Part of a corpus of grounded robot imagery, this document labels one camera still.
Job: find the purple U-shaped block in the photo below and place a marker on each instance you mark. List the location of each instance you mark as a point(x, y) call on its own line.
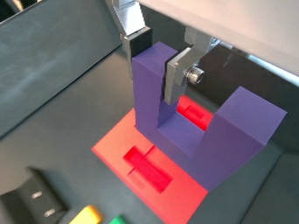
point(210, 153)

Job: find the yellow long bar block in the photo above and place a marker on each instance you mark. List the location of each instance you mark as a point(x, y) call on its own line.
point(89, 216)

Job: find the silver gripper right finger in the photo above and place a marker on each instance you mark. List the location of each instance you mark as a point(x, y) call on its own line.
point(182, 68)

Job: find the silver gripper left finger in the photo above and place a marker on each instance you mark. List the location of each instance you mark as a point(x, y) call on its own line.
point(135, 33)

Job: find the red board with cutouts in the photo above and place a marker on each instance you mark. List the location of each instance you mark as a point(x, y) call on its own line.
point(155, 178)

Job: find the black fixture stand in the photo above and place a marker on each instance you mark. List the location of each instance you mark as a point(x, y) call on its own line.
point(33, 203)

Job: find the green stepped arch block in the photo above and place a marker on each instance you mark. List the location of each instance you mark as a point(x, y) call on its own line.
point(118, 220)

